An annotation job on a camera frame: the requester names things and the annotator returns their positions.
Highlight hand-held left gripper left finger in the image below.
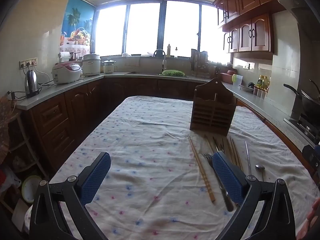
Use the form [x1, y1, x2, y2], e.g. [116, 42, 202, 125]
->
[29, 152, 111, 240]

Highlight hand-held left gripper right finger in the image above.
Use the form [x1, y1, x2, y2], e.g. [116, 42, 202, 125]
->
[212, 151, 297, 240]

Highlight metal fork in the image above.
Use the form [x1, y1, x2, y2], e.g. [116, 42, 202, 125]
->
[202, 153, 234, 212]

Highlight wooden chopstick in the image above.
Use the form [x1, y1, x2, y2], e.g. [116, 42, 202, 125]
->
[232, 137, 244, 172]
[226, 136, 238, 165]
[187, 134, 214, 203]
[189, 134, 216, 202]

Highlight metal chopstick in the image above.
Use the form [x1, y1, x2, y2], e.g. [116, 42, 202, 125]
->
[244, 141, 252, 176]

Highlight metal spoon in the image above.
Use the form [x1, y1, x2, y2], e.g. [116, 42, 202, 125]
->
[255, 164, 266, 182]

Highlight wooden utensil holder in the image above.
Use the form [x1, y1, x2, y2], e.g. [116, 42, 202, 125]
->
[189, 78, 237, 137]

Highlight person's right hand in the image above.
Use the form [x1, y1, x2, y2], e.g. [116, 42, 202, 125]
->
[306, 197, 320, 233]

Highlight gas stove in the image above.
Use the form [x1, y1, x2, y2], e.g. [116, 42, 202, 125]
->
[284, 114, 320, 146]

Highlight green-rimmed white plate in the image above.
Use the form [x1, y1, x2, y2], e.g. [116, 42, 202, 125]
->
[21, 175, 42, 203]

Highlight grey stone countertop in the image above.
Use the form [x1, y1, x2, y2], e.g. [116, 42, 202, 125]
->
[10, 70, 315, 150]

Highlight white floral tablecloth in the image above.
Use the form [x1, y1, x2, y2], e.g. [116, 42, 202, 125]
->
[25, 95, 320, 240]

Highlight wooden base cabinets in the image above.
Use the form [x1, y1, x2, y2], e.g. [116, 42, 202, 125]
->
[15, 76, 315, 175]

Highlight woven straw hat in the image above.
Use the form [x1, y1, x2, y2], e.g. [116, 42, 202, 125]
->
[0, 96, 12, 163]

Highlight white and red rice cooker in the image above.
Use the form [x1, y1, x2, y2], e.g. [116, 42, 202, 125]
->
[52, 62, 82, 84]

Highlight small white electric pot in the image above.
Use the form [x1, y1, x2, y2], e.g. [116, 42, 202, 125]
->
[102, 59, 118, 74]

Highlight white slow cooker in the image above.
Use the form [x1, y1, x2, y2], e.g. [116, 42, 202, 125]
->
[82, 53, 102, 77]

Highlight steel electric kettle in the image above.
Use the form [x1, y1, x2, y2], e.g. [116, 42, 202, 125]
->
[24, 69, 42, 98]

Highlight kitchen sink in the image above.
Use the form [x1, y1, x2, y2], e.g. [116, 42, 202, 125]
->
[125, 71, 191, 78]

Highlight dish rack with cutting boards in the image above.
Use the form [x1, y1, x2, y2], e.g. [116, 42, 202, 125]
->
[190, 49, 211, 79]

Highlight green plastic basket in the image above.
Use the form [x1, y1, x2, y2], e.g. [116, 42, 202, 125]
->
[162, 69, 186, 77]

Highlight paper towel roll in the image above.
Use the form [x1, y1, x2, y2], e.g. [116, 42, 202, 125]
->
[58, 51, 72, 63]

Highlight chrome kitchen faucet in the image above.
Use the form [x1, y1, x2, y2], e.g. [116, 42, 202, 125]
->
[153, 49, 167, 72]

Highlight range hood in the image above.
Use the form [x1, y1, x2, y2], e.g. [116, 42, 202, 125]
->
[276, 0, 320, 43]

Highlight large kitchen window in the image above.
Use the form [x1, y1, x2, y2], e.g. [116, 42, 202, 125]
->
[94, 0, 227, 58]

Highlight black-handled wok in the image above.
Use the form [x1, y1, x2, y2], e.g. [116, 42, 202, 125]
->
[283, 79, 320, 117]

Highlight wall socket strip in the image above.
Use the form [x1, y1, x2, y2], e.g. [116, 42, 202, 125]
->
[19, 57, 38, 69]

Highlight wooden wall cabinets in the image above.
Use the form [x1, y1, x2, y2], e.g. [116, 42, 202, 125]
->
[214, 0, 293, 61]

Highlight fruit and palm wall poster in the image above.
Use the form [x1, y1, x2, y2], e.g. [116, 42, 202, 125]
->
[59, 0, 95, 53]

